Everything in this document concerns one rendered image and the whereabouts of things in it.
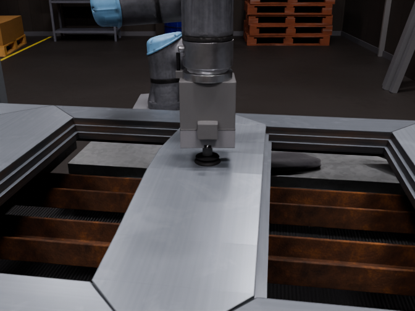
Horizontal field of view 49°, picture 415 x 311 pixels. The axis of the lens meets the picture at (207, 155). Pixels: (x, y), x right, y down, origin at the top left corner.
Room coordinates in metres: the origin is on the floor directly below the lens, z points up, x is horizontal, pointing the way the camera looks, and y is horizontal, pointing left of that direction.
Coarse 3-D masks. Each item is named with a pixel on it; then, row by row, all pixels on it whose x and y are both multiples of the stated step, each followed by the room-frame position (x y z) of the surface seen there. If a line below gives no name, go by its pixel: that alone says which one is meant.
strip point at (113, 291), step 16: (112, 288) 0.40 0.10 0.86; (128, 288) 0.40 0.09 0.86; (144, 288) 0.40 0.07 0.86; (160, 288) 0.40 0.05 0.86; (176, 288) 0.40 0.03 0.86; (192, 288) 0.40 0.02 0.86; (112, 304) 0.37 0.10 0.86; (128, 304) 0.37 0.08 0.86; (144, 304) 0.37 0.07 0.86; (160, 304) 0.37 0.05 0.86; (176, 304) 0.37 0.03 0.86; (192, 304) 0.37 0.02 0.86; (208, 304) 0.37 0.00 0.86; (224, 304) 0.37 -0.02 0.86
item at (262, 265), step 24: (72, 120) 1.00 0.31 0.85; (96, 120) 1.00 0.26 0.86; (120, 120) 0.99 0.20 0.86; (48, 144) 0.87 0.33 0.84; (264, 144) 0.84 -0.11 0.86; (288, 144) 0.92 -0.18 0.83; (312, 144) 0.91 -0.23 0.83; (336, 144) 0.91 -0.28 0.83; (360, 144) 0.91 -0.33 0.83; (384, 144) 0.90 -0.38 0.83; (24, 168) 0.77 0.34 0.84; (264, 168) 0.75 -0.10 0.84; (408, 168) 0.75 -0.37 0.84; (0, 192) 0.68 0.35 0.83; (264, 192) 0.66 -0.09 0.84; (408, 192) 0.70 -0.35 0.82; (264, 216) 0.58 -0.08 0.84; (264, 240) 0.54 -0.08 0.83; (264, 264) 0.49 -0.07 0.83; (96, 288) 0.40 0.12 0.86; (264, 288) 0.44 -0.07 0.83
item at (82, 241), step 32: (0, 224) 0.79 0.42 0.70; (32, 224) 0.78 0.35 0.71; (64, 224) 0.77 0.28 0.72; (96, 224) 0.76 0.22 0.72; (0, 256) 0.71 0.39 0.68; (32, 256) 0.70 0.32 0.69; (64, 256) 0.69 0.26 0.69; (96, 256) 0.69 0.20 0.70; (288, 256) 0.71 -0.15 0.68; (320, 256) 0.70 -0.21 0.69; (352, 256) 0.69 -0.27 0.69; (384, 256) 0.69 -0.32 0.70; (352, 288) 0.62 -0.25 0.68; (384, 288) 0.62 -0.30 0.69
